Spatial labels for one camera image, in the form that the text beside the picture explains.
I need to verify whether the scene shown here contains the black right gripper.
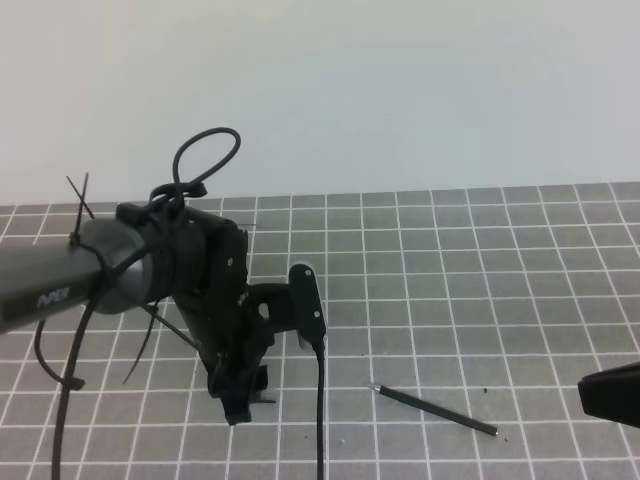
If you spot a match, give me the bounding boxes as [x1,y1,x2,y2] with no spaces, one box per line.
[577,362,640,428]

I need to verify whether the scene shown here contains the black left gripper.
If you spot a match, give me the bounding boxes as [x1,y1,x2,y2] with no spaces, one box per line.
[173,207,274,426]

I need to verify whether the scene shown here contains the black pen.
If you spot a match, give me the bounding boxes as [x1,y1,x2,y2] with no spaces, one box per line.
[369,383,499,438]

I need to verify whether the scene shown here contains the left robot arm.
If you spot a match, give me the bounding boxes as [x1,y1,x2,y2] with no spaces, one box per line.
[1,204,274,425]

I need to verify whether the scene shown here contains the black left camera cable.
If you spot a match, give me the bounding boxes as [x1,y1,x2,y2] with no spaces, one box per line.
[309,339,329,480]

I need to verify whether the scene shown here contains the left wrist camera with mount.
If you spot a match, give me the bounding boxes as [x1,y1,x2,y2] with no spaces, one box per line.
[244,262,327,356]

